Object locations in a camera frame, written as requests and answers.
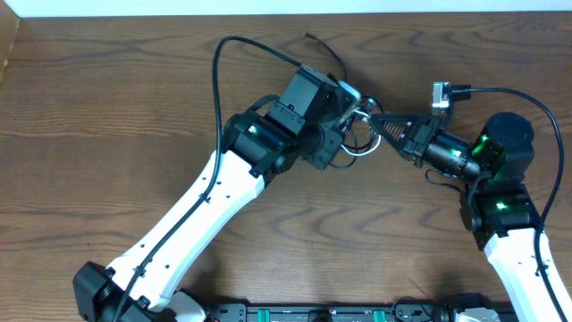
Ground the white cable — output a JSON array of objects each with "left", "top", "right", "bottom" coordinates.
[{"left": 340, "top": 106, "right": 383, "bottom": 157}]

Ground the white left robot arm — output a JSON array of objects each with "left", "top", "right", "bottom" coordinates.
[{"left": 72, "top": 65, "right": 361, "bottom": 321}]

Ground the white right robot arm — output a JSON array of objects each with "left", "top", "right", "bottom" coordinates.
[{"left": 371, "top": 112, "right": 571, "bottom": 321}]

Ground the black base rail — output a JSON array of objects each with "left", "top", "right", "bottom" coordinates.
[{"left": 209, "top": 297, "right": 519, "bottom": 322}]

